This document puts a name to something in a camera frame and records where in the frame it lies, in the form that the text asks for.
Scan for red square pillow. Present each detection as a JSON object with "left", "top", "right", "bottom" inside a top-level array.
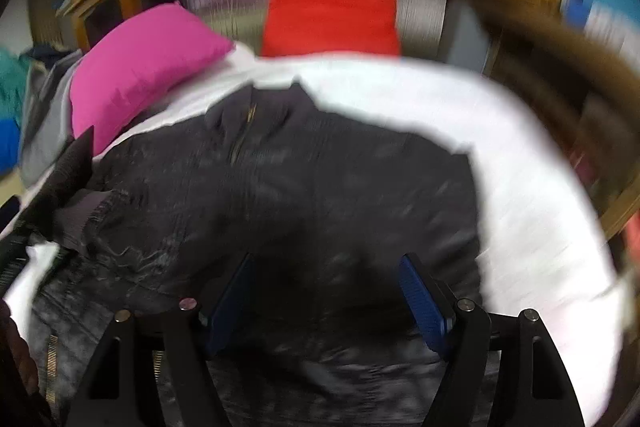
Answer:
[{"left": 260, "top": 0, "right": 401, "bottom": 57}]

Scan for blue cardboard box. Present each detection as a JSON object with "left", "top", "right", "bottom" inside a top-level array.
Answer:
[{"left": 561, "top": 0, "right": 639, "bottom": 61}]

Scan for teal shirt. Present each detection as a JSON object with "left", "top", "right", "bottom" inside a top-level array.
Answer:
[{"left": 0, "top": 48, "right": 30, "bottom": 128}]

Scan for wooden side table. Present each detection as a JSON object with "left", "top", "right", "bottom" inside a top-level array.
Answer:
[{"left": 449, "top": 0, "right": 640, "bottom": 249}]

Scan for blue jacket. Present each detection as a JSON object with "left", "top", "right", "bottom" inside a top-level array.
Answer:
[{"left": 0, "top": 118, "right": 21, "bottom": 176}]

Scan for grey garment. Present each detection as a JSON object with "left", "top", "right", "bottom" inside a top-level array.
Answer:
[{"left": 18, "top": 50, "right": 82, "bottom": 188}]

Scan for pink pillow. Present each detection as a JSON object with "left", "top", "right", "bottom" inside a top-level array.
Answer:
[{"left": 70, "top": 3, "right": 234, "bottom": 155}]

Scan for white bed blanket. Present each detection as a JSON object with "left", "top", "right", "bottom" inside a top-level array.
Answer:
[{"left": 0, "top": 51, "right": 632, "bottom": 427}]

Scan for black quilted jacket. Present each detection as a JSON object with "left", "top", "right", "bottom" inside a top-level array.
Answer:
[{"left": 29, "top": 84, "right": 480, "bottom": 426}]

